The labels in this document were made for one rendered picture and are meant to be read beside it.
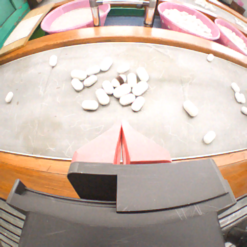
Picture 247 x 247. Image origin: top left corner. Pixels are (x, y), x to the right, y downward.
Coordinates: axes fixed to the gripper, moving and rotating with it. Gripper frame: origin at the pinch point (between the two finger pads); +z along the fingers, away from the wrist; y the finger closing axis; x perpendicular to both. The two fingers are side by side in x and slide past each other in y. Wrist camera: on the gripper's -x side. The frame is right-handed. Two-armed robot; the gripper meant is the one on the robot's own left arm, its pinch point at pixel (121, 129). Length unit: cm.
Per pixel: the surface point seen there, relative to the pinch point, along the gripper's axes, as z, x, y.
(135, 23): 49, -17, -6
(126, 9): 52, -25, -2
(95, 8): 26.7, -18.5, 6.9
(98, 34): 26.8, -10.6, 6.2
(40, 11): 47, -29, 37
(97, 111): 12.2, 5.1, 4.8
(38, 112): 12.3, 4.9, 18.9
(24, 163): 2.3, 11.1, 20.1
